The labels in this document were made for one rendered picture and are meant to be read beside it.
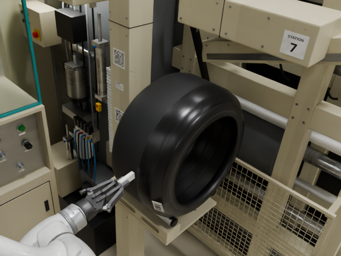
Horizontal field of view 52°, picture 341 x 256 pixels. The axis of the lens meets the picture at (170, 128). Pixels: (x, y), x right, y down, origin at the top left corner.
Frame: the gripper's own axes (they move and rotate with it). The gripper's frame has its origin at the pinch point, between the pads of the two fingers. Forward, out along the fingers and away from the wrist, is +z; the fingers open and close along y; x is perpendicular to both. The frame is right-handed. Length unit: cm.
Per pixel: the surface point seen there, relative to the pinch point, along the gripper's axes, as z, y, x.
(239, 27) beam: 57, -5, -41
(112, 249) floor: 14, 53, 125
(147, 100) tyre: 20.8, 8.4, -20.5
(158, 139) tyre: 12.4, -5.4, -14.9
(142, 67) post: 35.9, 27.7, -20.9
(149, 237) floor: 40, 43, 128
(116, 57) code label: 29, 36, -26
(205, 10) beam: 58, 12, -43
